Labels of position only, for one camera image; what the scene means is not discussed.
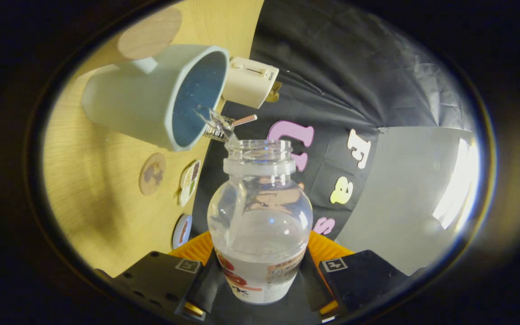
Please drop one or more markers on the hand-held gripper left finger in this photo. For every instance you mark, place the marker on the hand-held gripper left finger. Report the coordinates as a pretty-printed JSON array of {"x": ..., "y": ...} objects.
[{"x": 203, "y": 289}]

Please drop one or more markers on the printed wooden coaster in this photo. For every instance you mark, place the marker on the printed wooden coaster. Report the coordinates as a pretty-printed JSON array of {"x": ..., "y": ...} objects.
[{"x": 152, "y": 174}]

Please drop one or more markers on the black backdrop cloth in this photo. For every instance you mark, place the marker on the black backdrop cloth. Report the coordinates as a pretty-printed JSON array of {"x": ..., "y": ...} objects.
[{"x": 332, "y": 67}]

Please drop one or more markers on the white toaster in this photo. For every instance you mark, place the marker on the white toaster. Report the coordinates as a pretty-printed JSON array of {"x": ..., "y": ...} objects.
[{"x": 246, "y": 83}]

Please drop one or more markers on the ribbed glass mug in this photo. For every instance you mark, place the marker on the ribbed glass mug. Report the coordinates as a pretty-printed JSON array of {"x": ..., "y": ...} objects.
[{"x": 217, "y": 128}]

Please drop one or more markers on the blue plate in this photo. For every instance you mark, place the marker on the blue plate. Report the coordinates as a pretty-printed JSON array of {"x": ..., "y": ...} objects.
[{"x": 181, "y": 234}]

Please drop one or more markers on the wooden table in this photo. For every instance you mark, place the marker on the wooden table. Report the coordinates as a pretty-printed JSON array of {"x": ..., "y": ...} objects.
[{"x": 97, "y": 189}]

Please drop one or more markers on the pale blue cup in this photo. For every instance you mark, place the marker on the pale blue cup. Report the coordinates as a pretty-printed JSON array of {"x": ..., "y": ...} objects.
[{"x": 133, "y": 104}]

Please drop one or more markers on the white divided grain dish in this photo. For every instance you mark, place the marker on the white divided grain dish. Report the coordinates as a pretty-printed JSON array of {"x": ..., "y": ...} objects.
[{"x": 188, "y": 185}]

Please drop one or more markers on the clear juice bottle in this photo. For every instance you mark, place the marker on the clear juice bottle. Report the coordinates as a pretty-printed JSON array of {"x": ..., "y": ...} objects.
[{"x": 260, "y": 225}]

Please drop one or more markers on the brown toast slice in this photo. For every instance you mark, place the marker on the brown toast slice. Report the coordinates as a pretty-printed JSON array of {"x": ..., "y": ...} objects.
[{"x": 273, "y": 92}]

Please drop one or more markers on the brown meat piece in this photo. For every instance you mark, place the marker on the brown meat piece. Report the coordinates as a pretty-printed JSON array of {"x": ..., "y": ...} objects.
[{"x": 183, "y": 228}]

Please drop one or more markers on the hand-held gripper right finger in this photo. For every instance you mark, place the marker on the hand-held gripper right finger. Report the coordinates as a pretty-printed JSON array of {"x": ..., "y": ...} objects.
[{"x": 310, "y": 286}]

